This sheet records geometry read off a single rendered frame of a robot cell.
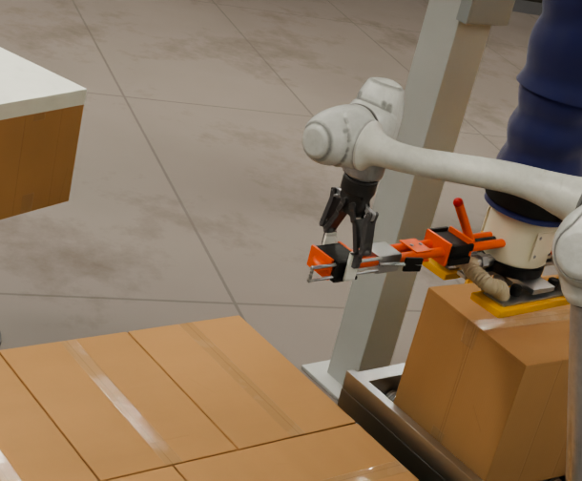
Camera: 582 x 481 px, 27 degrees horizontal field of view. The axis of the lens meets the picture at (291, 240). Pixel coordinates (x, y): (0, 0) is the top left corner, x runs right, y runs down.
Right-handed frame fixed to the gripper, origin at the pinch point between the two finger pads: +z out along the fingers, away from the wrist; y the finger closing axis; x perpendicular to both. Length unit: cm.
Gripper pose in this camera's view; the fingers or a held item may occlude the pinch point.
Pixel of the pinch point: (339, 260)
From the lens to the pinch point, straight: 260.5
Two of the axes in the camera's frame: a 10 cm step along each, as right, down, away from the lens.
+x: -7.9, 0.8, -6.1
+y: -5.8, -4.5, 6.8
